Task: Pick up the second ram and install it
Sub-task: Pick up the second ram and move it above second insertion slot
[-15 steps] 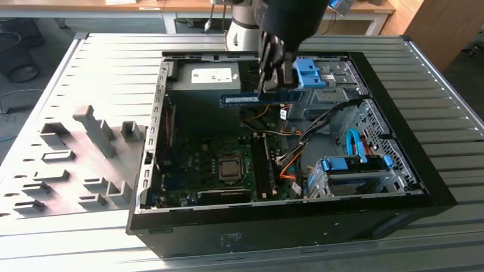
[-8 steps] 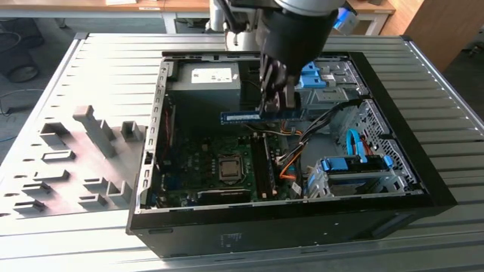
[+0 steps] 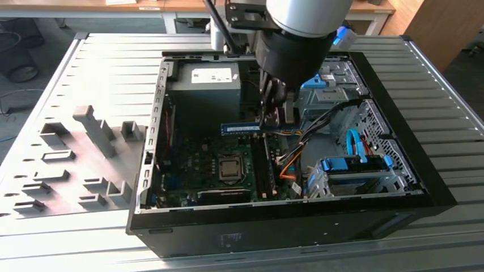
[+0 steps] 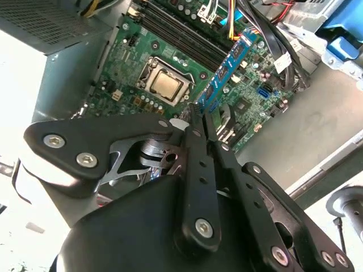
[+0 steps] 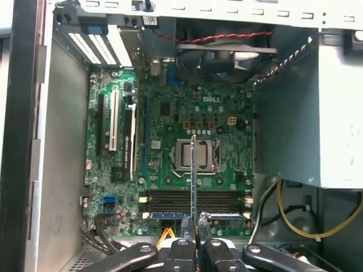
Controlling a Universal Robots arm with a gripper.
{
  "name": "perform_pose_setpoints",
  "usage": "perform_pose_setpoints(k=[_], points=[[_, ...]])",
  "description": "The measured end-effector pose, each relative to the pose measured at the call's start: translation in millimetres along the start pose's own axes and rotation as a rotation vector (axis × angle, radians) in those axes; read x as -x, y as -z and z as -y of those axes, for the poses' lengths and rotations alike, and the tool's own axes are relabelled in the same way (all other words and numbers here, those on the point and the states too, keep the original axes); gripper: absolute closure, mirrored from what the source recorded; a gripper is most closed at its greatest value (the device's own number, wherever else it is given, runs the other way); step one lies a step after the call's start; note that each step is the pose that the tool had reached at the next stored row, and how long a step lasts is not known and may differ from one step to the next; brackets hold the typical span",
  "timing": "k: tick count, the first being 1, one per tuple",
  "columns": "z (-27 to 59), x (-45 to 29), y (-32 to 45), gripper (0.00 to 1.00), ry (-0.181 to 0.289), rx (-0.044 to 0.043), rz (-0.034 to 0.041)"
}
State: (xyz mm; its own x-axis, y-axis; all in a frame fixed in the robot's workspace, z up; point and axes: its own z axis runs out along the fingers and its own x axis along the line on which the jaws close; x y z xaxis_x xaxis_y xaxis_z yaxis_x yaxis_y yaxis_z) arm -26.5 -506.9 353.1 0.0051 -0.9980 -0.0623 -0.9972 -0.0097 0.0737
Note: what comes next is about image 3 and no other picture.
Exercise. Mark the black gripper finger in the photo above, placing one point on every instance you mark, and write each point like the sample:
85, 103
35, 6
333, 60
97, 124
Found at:
290, 107
270, 99

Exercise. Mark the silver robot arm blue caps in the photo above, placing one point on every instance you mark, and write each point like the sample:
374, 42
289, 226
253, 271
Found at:
306, 14

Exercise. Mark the blue plastic drive latch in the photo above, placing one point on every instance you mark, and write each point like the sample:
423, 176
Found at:
314, 83

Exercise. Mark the grey metal drive cage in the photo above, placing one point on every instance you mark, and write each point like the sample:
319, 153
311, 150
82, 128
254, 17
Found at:
333, 97

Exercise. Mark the grey power supply unit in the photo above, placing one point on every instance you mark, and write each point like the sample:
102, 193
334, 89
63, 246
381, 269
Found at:
205, 107

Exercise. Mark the CPU socket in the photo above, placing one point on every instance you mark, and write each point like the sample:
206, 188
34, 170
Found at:
231, 156

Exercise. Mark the hard disk in blue carrier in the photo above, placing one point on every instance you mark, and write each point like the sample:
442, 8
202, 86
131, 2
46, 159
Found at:
337, 165

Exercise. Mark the silver CPU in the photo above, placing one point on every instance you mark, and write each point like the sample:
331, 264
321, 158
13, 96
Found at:
230, 169

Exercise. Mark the grey metal disk bay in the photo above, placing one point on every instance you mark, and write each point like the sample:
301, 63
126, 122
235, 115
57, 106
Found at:
355, 177

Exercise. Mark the green motherboard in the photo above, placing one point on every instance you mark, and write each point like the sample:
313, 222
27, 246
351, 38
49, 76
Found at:
189, 170

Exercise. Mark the black graphics card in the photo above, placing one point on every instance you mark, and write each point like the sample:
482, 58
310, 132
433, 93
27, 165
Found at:
223, 197

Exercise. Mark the wooden cabinet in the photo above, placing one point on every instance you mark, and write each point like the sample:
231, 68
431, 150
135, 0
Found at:
446, 28

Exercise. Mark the black open PC case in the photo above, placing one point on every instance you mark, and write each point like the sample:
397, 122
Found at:
265, 232

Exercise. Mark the black office chair base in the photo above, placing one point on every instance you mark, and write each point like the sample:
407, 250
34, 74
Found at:
478, 48

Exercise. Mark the white paper sheet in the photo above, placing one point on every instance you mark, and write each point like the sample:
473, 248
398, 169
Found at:
119, 2

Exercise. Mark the grey parts rack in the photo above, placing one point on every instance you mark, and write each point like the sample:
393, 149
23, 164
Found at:
91, 170

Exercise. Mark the black wheeled bin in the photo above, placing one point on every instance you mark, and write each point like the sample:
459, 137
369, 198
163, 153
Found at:
19, 56

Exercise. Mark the small wrist camera box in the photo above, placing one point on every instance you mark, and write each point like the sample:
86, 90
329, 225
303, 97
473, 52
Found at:
346, 38

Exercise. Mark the wooden desk white frame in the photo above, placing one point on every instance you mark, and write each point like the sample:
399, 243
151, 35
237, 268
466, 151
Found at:
75, 5

